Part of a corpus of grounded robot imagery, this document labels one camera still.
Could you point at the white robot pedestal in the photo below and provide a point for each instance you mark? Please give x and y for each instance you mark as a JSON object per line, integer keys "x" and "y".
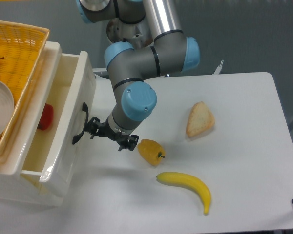
{"x": 138, "y": 35}

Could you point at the black top drawer handle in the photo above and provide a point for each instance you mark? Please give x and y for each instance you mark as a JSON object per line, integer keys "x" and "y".
{"x": 77, "y": 137}

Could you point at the white top drawer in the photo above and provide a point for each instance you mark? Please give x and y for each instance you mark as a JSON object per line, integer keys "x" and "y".
{"x": 52, "y": 153}

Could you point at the red bell pepper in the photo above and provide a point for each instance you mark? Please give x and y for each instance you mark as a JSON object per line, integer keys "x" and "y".
{"x": 46, "y": 117}

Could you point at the slice of bread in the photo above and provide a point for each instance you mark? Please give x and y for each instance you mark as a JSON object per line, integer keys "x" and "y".
{"x": 200, "y": 119}

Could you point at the yellow woven basket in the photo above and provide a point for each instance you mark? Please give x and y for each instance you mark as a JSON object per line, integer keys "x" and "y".
{"x": 21, "y": 45}

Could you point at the yellow banana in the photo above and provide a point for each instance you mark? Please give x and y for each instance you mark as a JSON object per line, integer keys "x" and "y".
{"x": 189, "y": 182}

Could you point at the white drawer cabinet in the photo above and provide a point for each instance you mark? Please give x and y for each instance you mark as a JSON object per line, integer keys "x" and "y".
{"x": 14, "y": 185}

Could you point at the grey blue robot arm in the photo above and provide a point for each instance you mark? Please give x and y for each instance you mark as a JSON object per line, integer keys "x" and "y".
{"x": 128, "y": 68}

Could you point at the white ribbed plate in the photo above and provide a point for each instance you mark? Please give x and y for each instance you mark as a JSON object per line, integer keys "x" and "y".
{"x": 6, "y": 106}

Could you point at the yellow bell pepper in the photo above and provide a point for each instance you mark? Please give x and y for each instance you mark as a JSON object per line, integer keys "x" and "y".
{"x": 151, "y": 151}

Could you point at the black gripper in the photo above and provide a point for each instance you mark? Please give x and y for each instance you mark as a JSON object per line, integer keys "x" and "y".
{"x": 125, "y": 141}

